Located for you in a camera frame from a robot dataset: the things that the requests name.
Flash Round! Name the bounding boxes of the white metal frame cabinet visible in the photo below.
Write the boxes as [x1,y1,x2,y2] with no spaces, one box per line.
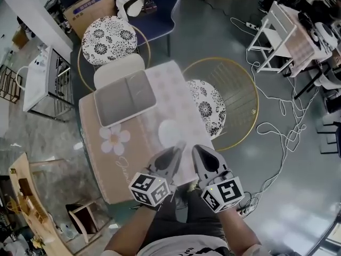
[15,45,75,122]

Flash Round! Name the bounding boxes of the white wooden chair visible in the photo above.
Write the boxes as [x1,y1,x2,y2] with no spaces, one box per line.
[246,1,298,73]

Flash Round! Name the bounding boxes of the person's right forearm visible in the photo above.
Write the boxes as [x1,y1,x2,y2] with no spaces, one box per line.
[217,208,263,253]

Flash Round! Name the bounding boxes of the black chair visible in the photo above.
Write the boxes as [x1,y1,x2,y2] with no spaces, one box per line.
[316,113,341,154]

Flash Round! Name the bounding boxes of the plaid tablecloth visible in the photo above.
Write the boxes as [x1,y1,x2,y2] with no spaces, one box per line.
[279,4,334,78]

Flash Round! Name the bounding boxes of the white bag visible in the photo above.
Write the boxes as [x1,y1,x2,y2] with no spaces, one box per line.
[116,0,150,20]

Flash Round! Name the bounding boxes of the black headset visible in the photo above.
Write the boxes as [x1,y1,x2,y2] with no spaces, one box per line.
[297,11,315,37]

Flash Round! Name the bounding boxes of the person's white shirt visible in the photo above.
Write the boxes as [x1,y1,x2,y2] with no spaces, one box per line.
[138,236,231,256]

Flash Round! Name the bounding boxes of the clear water bottle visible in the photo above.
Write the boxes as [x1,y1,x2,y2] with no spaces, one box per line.
[60,222,74,239]

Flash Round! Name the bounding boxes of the white round device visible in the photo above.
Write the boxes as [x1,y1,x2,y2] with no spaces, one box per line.
[311,22,339,50]

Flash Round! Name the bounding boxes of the gold wire chair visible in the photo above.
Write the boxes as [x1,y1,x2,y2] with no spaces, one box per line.
[77,22,151,90]
[181,57,259,152]

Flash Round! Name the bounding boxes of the blue chair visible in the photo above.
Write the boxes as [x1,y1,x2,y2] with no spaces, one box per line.
[127,0,183,57]

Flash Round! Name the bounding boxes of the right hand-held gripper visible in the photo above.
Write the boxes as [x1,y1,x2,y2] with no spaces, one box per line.
[192,145,245,213]

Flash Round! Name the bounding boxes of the small round patterned cushion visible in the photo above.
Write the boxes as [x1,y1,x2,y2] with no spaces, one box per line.
[186,79,227,141]

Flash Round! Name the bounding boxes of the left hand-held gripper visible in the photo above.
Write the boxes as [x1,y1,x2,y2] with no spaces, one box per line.
[128,142,186,206]

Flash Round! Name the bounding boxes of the large round patterned cushion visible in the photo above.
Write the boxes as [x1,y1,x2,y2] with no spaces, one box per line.
[81,15,139,66]

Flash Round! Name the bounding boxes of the small cardboard box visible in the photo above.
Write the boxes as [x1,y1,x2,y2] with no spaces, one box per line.
[12,27,30,49]

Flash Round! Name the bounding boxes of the white cable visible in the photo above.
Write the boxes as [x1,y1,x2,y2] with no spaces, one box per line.
[250,121,307,199]
[230,16,320,133]

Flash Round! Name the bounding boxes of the wooden desk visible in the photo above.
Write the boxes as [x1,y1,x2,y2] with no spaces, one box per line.
[9,152,73,256]

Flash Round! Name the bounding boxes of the grey white tray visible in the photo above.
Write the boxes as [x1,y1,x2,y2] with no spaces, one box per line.
[93,69,157,129]

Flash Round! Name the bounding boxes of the black wooden rack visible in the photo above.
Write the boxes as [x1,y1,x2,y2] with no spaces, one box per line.
[0,65,22,106]

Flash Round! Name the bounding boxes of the brown cardboard box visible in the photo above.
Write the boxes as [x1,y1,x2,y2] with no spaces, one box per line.
[63,0,118,39]

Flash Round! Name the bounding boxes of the person's black trousers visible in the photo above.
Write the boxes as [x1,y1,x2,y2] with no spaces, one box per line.
[151,190,227,247]

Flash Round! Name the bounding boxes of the pink floral tablecloth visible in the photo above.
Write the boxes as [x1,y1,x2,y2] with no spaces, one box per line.
[78,60,214,205]

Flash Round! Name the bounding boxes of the person's left forearm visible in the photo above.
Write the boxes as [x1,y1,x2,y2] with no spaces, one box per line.
[102,204,161,256]

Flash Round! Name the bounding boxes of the brown wooden chair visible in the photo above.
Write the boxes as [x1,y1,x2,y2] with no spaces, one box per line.
[65,198,104,244]

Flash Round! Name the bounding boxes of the white round plate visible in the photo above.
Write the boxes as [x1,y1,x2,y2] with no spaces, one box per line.
[157,119,187,148]

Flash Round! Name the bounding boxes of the white plastic chair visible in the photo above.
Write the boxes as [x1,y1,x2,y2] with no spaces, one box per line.
[293,62,341,101]

